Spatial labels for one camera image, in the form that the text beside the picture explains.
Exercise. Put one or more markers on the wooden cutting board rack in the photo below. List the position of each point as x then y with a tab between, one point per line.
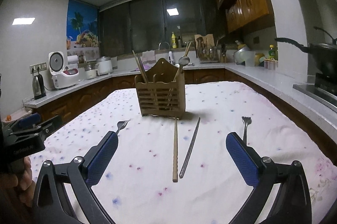
206	49

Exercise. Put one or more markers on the white pot cooker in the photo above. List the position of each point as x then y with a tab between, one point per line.
103	65

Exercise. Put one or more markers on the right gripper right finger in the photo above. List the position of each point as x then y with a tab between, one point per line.
245	158

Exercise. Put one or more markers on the yellow detergent bottle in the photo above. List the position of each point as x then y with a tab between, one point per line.
173	41

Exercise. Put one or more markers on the white rice cooker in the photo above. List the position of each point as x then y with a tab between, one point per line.
61	76

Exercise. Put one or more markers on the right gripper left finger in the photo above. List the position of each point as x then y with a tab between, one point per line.
98	157

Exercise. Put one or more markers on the floral white tablecloth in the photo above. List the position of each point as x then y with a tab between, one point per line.
137	186

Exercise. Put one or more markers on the wooden utensil holder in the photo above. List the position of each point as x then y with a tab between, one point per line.
163	94

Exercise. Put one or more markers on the steel spoon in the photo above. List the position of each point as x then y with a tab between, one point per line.
183	61

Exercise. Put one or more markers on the steel fork small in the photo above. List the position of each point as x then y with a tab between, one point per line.
247	121

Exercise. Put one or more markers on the person's left hand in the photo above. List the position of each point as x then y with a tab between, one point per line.
17	196

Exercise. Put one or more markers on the gas stove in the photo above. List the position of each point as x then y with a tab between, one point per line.
323	90

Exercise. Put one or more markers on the metal chopstick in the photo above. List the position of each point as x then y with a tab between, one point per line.
189	151

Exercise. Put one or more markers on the purple cloth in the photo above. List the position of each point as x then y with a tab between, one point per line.
146	67

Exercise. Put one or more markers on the steel electric kettle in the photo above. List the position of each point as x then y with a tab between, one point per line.
38	87

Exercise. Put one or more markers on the small white slow cooker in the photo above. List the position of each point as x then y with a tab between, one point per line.
90	71

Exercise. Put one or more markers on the steel fork long handle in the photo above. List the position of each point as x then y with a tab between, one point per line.
121	125

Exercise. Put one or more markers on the wooden chopstick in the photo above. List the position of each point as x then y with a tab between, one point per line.
187	49
143	72
175	152
135	58

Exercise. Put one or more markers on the black wok pan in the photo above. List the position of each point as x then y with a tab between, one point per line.
324	54

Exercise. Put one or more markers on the wall power socket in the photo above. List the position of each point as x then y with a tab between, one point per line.
35	68

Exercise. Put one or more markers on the tropical fruit poster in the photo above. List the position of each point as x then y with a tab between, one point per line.
82	30

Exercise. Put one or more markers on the kitchen faucet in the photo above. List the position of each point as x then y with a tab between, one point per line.
169	51

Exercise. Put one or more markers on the yellow green oil bottle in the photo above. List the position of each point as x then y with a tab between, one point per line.
272	52

